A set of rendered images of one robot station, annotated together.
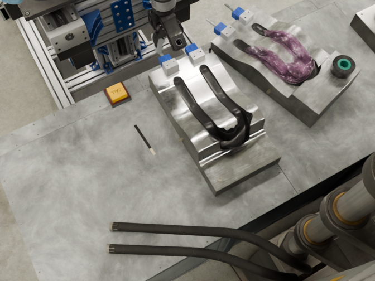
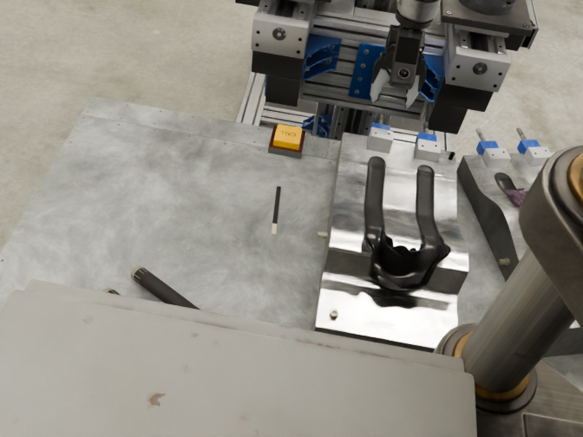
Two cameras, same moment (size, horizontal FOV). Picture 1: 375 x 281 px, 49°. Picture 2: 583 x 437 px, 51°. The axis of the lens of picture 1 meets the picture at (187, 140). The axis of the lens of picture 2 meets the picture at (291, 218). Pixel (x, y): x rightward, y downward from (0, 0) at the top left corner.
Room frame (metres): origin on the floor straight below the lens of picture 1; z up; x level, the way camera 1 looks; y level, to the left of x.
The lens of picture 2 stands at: (-0.14, -0.32, 1.82)
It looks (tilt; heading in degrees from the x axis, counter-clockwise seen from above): 49 degrees down; 30
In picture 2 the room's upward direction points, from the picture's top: 9 degrees clockwise
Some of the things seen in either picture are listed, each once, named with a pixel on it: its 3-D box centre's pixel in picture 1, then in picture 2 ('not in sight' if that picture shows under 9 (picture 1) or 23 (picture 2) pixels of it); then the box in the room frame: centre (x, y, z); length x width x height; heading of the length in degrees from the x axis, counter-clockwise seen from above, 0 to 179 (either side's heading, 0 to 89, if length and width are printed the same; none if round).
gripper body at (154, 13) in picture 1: (163, 15); (407, 38); (0.88, 0.08, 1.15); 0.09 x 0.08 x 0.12; 29
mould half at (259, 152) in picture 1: (212, 114); (393, 231); (0.68, -0.09, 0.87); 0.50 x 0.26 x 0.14; 29
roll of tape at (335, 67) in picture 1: (342, 66); not in sight; (0.85, -0.55, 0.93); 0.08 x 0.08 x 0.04
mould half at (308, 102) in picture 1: (282, 58); (558, 234); (0.93, -0.36, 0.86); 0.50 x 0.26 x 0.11; 46
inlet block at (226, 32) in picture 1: (219, 28); (487, 147); (1.07, -0.12, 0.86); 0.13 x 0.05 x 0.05; 46
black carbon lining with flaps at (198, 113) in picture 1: (213, 103); (403, 211); (0.70, -0.09, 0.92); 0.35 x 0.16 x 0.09; 29
